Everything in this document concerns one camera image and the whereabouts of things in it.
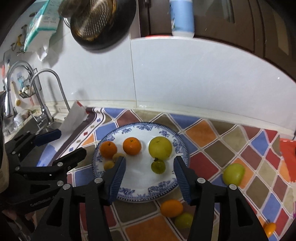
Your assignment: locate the blue white porcelain plate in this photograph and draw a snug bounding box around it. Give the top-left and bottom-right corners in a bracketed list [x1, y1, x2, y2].
[92, 122, 189, 202]

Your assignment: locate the large orange with stem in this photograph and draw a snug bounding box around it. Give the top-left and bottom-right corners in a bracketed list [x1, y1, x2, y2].
[99, 141, 117, 160]

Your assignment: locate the round yellow brown fruit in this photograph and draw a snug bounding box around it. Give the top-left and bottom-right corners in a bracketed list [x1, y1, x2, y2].
[112, 153, 125, 163]

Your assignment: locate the small green mandarin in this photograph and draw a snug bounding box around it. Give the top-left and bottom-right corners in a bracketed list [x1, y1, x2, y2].
[174, 212, 193, 230]

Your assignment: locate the colourful diamond pattern tablecloth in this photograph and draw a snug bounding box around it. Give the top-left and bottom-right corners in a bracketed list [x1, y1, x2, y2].
[39, 108, 295, 240]

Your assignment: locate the green tomato with stem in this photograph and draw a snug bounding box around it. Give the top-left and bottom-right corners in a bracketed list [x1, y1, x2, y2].
[151, 158, 166, 174]

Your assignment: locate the yellow green pear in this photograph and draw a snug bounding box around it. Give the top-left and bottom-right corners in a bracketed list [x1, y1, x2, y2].
[149, 137, 173, 161]

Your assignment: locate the large orange without stem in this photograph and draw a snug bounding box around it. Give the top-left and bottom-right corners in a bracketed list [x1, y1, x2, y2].
[122, 137, 142, 156]

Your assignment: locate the small yellow brown fruit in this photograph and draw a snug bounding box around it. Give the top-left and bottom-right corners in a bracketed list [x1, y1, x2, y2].
[103, 160, 115, 171]

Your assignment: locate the blue white soap bottle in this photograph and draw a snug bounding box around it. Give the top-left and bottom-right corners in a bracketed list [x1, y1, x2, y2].
[169, 0, 195, 38]

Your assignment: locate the brass perforated colander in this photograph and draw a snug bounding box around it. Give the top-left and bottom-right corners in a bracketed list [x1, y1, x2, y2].
[58, 0, 117, 42]

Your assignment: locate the chrome kitchen faucet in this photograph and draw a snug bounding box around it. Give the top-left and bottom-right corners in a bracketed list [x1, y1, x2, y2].
[29, 68, 70, 128]

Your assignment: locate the small orange kumquat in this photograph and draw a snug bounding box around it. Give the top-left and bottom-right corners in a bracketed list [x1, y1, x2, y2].
[263, 222, 276, 238]

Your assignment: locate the small orange mandarin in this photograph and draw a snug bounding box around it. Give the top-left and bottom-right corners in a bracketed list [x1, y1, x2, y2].
[160, 199, 184, 218]

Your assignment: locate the teal white paper box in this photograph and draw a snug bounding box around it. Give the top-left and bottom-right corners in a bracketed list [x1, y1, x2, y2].
[23, 0, 62, 52]

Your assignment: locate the green apple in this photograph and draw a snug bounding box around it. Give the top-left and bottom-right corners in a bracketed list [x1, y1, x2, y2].
[222, 163, 245, 186]

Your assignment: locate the steel kitchen sink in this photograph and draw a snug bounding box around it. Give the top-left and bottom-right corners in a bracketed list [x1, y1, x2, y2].
[4, 117, 63, 167]

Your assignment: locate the black frying pan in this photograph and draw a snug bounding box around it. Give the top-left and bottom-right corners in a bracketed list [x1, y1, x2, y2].
[73, 1, 137, 50]

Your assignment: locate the wire sink caddy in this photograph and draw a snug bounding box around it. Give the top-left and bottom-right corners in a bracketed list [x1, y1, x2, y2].
[18, 74, 42, 98]

